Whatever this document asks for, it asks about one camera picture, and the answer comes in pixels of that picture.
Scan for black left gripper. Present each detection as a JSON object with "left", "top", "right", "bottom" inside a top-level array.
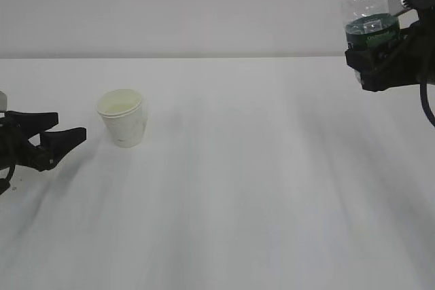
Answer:
[{"left": 1, "top": 111, "right": 86, "bottom": 172}]

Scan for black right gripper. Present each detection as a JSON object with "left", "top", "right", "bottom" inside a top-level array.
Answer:
[{"left": 345, "top": 10, "right": 434, "bottom": 92}]

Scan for clear green-label water bottle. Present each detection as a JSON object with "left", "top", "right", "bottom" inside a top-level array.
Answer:
[{"left": 341, "top": 0, "right": 400, "bottom": 51}]

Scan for white paper cup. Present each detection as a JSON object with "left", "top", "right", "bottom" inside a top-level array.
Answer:
[{"left": 97, "top": 89, "right": 148, "bottom": 148}]

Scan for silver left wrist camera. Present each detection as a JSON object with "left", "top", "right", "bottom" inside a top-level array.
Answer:
[{"left": 0, "top": 92, "right": 7, "bottom": 112}]

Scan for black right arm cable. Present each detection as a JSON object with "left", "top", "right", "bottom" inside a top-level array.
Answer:
[{"left": 419, "top": 77, "right": 435, "bottom": 126}]

